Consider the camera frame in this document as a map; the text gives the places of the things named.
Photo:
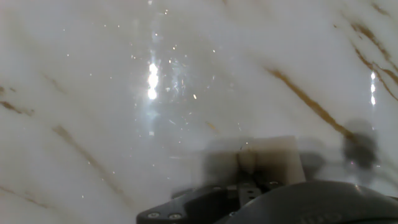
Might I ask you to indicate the white rectangular sponge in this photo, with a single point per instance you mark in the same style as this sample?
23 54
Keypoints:
276 158

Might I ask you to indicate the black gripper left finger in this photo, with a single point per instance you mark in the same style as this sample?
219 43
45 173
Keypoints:
247 191

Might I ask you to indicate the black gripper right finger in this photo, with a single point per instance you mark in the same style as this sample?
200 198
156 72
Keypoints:
272 184

